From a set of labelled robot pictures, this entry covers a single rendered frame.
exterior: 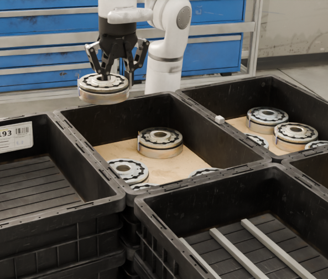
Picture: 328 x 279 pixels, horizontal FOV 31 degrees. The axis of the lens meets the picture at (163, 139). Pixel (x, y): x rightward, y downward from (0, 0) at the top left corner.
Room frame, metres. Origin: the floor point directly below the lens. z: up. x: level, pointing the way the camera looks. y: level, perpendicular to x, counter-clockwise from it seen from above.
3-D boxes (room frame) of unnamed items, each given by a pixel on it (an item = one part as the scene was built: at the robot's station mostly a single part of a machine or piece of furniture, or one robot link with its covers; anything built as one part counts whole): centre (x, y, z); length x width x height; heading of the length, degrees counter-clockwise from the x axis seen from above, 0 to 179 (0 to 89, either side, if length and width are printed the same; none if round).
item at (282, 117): (1.35, -0.26, 0.86); 0.10 x 0.10 x 0.01
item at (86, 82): (1.14, 0.13, 1.01); 0.10 x 0.10 x 0.01
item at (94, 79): (1.14, 0.13, 1.02); 0.05 x 0.05 x 0.01
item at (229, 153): (1.08, 0.02, 0.87); 0.40 x 0.30 x 0.11; 29
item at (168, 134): (1.21, 0.01, 0.86); 0.05 x 0.05 x 0.01
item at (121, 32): (1.16, 0.10, 1.11); 0.08 x 0.08 x 0.09
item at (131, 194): (1.08, 0.02, 0.92); 0.40 x 0.30 x 0.02; 29
